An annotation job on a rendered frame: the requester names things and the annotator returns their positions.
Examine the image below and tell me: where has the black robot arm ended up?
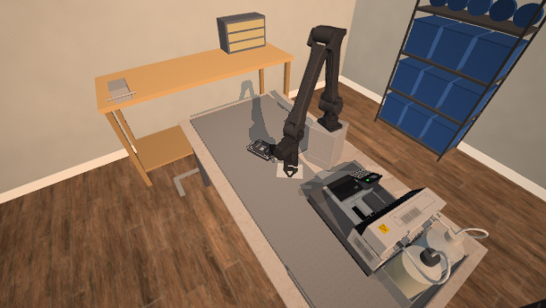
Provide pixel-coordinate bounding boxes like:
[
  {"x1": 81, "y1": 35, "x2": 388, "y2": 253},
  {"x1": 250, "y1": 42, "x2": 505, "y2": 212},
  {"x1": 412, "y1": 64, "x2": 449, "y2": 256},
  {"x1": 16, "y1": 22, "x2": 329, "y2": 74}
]
[{"x1": 269, "y1": 25, "x2": 347, "y2": 162}]

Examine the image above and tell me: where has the dark grey raised edge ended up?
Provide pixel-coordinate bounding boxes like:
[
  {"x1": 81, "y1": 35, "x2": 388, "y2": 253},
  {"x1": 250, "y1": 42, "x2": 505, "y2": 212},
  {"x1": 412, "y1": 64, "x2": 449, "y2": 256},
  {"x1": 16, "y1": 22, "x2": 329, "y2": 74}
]
[{"x1": 287, "y1": 254, "x2": 469, "y2": 308}]

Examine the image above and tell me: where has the white multiwell plate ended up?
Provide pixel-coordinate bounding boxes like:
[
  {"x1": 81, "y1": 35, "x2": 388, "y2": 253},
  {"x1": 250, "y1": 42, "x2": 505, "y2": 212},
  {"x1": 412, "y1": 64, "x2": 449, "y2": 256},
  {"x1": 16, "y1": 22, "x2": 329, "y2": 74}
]
[{"x1": 277, "y1": 163, "x2": 303, "y2": 179}]

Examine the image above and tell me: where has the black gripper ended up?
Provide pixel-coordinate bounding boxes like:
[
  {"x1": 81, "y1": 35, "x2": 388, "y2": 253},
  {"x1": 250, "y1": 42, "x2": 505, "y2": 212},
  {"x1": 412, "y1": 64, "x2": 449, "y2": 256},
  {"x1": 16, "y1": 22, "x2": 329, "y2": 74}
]
[{"x1": 283, "y1": 151, "x2": 298, "y2": 177}]

